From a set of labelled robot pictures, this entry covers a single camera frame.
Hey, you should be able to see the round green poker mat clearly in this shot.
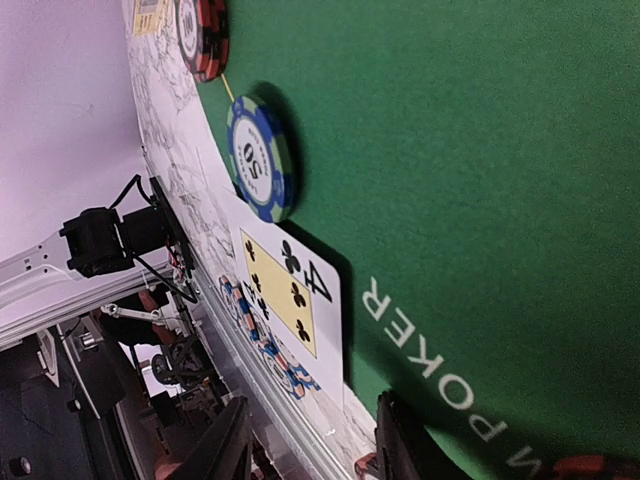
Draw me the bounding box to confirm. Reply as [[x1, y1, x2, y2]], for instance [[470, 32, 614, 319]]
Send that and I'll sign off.
[[199, 1, 639, 479]]

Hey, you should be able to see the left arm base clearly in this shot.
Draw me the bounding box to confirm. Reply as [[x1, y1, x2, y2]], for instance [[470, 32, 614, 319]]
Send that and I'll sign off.
[[59, 174, 197, 304]]

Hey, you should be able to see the brown chip stack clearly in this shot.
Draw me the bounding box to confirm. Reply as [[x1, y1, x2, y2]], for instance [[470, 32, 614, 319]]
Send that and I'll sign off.
[[354, 452, 380, 480]]

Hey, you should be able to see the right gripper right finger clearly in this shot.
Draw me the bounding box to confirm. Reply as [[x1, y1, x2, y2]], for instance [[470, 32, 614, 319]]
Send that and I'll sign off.
[[375, 390, 471, 480]]

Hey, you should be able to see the front aluminium rail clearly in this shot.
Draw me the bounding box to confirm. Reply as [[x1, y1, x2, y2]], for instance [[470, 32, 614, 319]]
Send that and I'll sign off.
[[144, 144, 351, 480]]

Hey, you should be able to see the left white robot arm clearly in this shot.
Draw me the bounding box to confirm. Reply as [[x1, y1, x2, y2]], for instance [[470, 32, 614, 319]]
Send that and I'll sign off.
[[1, 233, 158, 347]]

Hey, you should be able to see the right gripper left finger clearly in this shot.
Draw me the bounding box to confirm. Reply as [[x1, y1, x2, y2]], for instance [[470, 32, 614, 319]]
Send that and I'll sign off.
[[169, 396, 252, 480]]

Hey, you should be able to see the scattered blue ten chip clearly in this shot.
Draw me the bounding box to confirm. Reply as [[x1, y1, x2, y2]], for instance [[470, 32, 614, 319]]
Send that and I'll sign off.
[[259, 336, 321, 400]]

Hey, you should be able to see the teal chip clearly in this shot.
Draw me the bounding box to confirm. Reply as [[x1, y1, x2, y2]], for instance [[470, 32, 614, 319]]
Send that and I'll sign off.
[[226, 95, 296, 223]]

